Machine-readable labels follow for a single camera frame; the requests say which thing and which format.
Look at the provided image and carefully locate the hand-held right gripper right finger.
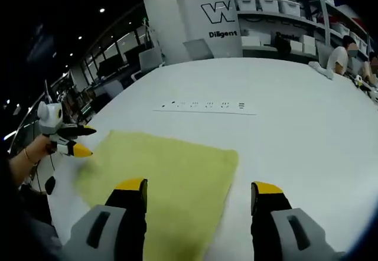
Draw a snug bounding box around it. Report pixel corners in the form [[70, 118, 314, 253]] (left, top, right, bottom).
[[250, 181, 345, 261]]

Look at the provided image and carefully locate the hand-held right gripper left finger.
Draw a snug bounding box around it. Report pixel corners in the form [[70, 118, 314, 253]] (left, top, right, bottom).
[[60, 178, 148, 261]]

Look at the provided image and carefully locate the yellow and blue garment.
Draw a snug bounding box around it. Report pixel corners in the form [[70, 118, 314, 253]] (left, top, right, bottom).
[[75, 129, 239, 261]]

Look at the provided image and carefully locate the person's left hand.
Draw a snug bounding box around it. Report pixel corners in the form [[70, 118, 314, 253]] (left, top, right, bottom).
[[29, 136, 59, 164]]

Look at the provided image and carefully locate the black oval device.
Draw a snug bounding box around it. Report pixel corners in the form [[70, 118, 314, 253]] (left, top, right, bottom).
[[44, 175, 57, 196]]

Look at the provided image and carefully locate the black monitor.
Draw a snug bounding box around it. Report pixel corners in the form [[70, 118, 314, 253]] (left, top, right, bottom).
[[99, 54, 125, 74], [123, 44, 147, 63]]

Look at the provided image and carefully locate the person's dark clothing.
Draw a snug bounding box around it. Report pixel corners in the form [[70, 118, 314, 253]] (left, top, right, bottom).
[[5, 160, 64, 259]]

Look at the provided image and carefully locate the grey chair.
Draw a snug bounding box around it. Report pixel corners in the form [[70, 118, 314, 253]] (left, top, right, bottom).
[[138, 47, 165, 73], [182, 39, 213, 60]]

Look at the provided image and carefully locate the white table socket strip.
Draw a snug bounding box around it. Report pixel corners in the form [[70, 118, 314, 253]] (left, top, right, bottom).
[[152, 100, 258, 116]]

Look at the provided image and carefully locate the white cloth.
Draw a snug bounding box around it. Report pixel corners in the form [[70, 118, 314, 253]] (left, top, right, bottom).
[[308, 60, 335, 81]]

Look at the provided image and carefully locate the white pillar with logo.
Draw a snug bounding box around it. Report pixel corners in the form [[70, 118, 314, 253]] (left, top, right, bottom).
[[141, 0, 243, 67]]

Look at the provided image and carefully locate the black bag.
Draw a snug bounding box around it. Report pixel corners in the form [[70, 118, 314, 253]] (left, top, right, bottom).
[[274, 33, 292, 57]]

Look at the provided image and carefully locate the white cardboard box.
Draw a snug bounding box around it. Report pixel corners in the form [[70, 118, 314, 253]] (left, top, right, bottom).
[[291, 35, 317, 55]]

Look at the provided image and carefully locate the grey shelving unit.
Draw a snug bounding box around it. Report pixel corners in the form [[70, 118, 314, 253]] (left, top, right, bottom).
[[230, 0, 373, 67]]

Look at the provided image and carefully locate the black cable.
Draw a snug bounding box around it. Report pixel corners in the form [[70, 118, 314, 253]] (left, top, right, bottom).
[[35, 154, 57, 191]]

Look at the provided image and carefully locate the gold bracelet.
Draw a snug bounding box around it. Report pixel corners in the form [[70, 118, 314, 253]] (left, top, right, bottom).
[[24, 148, 38, 167]]

